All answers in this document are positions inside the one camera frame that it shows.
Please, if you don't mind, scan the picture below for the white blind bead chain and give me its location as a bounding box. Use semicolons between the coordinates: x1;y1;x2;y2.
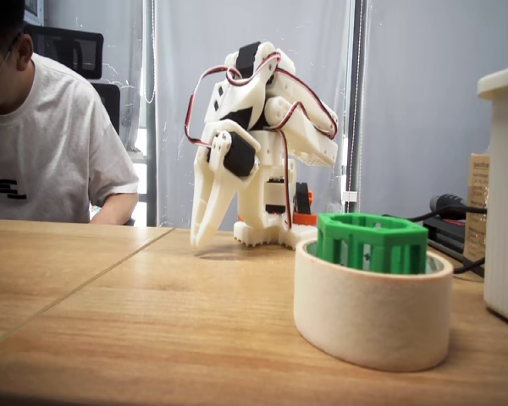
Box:
341;0;364;217
142;0;157;104

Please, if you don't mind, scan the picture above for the brown cardboard box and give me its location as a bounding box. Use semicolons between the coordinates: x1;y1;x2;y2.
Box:
463;152;492;266

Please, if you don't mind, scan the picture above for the black power strip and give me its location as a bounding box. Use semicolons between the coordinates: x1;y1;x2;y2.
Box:
422;215;486;278

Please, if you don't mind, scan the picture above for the black plug with cable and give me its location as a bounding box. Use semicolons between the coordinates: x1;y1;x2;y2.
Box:
429;193;489;217

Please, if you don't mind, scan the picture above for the black mesh office chair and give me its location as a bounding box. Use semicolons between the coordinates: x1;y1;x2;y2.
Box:
23;23;122;136

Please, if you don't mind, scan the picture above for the person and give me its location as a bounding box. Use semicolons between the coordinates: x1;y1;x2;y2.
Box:
0;0;141;225

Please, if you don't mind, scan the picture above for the long black power cable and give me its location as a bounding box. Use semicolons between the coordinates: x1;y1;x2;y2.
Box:
383;211;488;275

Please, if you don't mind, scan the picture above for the orange table clamp black knob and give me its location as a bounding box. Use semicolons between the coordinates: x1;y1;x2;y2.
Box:
293;181;318;229

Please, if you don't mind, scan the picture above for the grey metal shelf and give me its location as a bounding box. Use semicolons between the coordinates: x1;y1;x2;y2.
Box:
23;0;46;26

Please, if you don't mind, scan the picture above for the red white black servo cable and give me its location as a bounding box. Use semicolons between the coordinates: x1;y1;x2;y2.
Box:
274;54;340;232
184;65;238;150

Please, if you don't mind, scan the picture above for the green hexagonal printed component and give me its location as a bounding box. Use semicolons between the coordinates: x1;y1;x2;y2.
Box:
316;212;429;276

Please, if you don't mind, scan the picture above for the beige masking tape roll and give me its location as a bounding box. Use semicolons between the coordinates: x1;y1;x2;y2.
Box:
292;239;455;373

